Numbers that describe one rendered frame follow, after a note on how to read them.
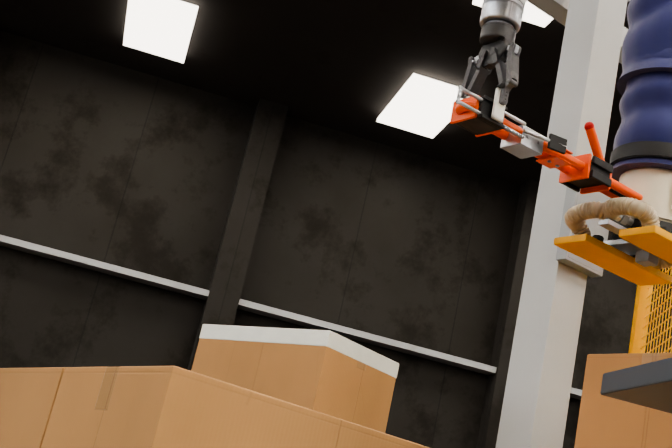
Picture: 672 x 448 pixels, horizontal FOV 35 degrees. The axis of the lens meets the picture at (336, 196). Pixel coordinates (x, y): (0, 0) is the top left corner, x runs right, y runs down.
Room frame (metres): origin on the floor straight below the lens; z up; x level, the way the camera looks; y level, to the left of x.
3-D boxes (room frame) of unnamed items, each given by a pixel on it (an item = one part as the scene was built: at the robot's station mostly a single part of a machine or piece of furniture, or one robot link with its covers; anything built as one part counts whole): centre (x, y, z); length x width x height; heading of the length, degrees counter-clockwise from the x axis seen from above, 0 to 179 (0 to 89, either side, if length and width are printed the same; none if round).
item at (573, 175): (2.25, -0.54, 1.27); 0.10 x 0.08 x 0.06; 35
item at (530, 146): (2.13, -0.37, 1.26); 0.07 x 0.07 x 0.04; 35
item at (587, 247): (2.47, -0.70, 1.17); 0.34 x 0.10 x 0.05; 125
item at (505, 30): (2.05, -0.26, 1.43); 0.08 x 0.07 x 0.09; 34
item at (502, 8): (2.05, -0.26, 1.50); 0.09 x 0.09 x 0.06
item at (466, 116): (2.06, -0.25, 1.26); 0.08 x 0.07 x 0.05; 125
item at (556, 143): (2.04, -0.33, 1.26); 0.31 x 0.03 x 0.05; 125
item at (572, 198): (3.59, -0.90, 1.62); 0.20 x 0.05 x 0.30; 124
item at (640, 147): (2.39, -0.75, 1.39); 0.23 x 0.23 x 0.04
